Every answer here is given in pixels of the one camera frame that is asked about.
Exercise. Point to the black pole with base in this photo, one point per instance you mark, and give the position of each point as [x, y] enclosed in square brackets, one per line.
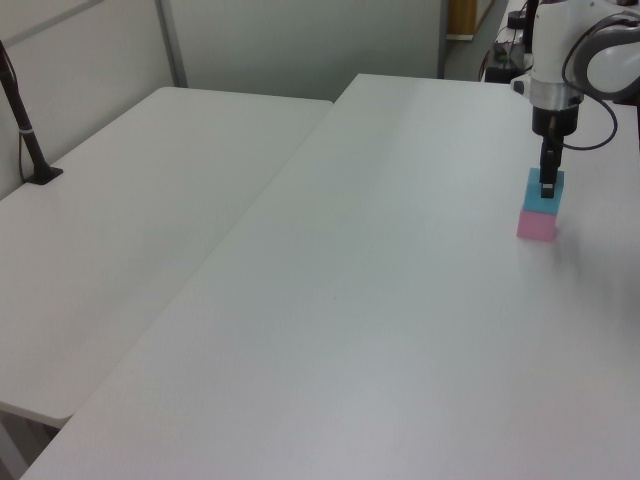
[30, 142]

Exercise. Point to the black box device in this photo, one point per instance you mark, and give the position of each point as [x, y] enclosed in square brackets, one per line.
[500, 74]

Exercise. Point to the blue cube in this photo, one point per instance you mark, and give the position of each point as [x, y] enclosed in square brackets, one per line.
[532, 199]

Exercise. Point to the dark partition edge post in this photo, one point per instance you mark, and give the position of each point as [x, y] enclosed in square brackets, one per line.
[443, 40]

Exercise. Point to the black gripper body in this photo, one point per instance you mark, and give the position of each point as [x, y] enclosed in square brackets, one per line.
[555, 122]

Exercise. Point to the white side table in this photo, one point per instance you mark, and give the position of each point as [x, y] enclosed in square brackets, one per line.
[150, 225]

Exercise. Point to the pink cube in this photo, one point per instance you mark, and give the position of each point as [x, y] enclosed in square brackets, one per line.
[536, 227]

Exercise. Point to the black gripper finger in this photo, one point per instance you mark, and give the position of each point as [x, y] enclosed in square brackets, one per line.
[549, 170]

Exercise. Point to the black stand with round base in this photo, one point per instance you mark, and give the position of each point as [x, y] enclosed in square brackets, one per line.
[516, 20]

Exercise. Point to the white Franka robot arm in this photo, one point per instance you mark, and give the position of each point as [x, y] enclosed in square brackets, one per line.
[550, 45]

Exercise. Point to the brown wooden board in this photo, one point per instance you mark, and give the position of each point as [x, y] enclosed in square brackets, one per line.
[462, 17]

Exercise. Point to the grey metal partition post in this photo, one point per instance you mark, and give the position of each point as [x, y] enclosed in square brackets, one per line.
[172, 45]

